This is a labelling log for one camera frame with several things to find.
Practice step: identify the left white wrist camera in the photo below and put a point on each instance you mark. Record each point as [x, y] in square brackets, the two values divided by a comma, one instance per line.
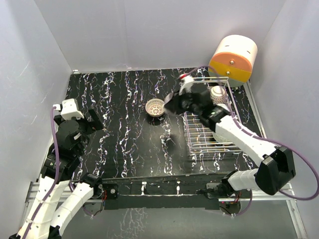
[69, 109]

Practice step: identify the black front mounting bar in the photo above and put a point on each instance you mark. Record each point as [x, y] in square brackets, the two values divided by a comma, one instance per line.
[156, 192]

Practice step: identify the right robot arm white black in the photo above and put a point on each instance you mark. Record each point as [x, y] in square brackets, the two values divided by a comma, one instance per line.
[275, 164]

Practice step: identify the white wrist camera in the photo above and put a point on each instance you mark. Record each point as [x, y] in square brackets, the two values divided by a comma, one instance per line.
[69, 109]
[186, 82]

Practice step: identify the white orange patterned bowl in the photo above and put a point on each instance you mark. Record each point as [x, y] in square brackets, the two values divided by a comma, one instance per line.
[155, 107]

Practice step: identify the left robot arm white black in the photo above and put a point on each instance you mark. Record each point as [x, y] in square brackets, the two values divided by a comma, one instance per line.
[58, 200]

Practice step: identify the aluminium frame rail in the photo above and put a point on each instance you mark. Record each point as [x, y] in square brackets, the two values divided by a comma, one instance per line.
[243, 102]

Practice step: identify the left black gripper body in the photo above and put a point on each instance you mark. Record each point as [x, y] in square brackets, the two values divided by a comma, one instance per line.
[84, 128]

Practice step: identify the purple striped bowl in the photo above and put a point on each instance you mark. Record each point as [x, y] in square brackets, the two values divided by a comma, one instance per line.
[168, 98]

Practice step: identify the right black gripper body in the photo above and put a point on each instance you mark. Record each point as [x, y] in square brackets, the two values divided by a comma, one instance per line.
[187, 104]

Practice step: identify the blue patterned white bowl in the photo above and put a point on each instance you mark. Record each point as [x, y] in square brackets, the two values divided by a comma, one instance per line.
[218, 95]

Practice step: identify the green patterned white bowl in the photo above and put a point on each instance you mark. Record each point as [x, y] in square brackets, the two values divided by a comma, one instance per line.
[221, 139]

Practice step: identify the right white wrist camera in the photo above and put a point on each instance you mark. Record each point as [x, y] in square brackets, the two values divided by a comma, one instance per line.
[186, 82]

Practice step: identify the cream orange yellow drawer cabinet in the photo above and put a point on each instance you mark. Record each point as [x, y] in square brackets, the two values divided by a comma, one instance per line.
[234, 58]

